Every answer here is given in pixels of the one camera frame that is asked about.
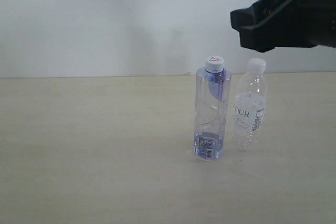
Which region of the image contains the clear blue tinted bottle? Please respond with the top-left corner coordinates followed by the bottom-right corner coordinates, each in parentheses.
top-left (194, 56), bottom-right (232, 161)

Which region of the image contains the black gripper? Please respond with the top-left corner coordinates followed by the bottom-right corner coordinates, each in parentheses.
top-left (230, 0), bottom-right (335, 52)

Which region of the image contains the clear bottle white label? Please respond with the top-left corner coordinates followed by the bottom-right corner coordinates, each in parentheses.
top-left (231, 58), bottom-right (267, 151)

